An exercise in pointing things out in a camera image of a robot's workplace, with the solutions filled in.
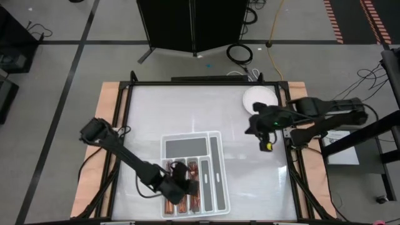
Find white cable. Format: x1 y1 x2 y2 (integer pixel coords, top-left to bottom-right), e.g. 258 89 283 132
226 68 261 81

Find coiled black cable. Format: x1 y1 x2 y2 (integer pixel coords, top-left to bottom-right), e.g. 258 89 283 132
226 42 254 66

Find black looped gripper cable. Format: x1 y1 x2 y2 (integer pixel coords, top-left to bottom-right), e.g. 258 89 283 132
135 173 165 199

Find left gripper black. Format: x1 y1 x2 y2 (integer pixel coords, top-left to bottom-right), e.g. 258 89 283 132
156 161 201 206

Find black metal table frame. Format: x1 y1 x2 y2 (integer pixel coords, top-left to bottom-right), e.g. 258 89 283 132
70 71 338 225

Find black cabinet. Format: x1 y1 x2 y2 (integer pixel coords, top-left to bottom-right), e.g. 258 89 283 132
0 6 40 74

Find tangled black cables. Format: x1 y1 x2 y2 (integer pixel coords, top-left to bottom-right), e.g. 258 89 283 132
331 62 390 103

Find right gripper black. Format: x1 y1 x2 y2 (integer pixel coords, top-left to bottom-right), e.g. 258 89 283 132
244 101 295 153

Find black metal stand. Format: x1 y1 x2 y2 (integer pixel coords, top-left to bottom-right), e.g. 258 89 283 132
320 48 400 204

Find black folding panel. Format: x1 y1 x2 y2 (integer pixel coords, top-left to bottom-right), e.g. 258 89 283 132
136 0 251 65

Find white round plate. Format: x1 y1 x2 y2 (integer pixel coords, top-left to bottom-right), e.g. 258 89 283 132
242 86 279 116

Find yellow extension cable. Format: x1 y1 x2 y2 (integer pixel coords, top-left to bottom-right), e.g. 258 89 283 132
266 0 286 81

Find thin black floor cable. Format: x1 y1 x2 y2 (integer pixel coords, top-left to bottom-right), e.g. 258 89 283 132
25 20 53 41

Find white plastic cutlery tray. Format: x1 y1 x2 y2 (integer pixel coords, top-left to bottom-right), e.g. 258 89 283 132
159 130 231 219

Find white paper sheet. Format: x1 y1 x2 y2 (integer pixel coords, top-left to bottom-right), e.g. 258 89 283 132
321 130 360 166

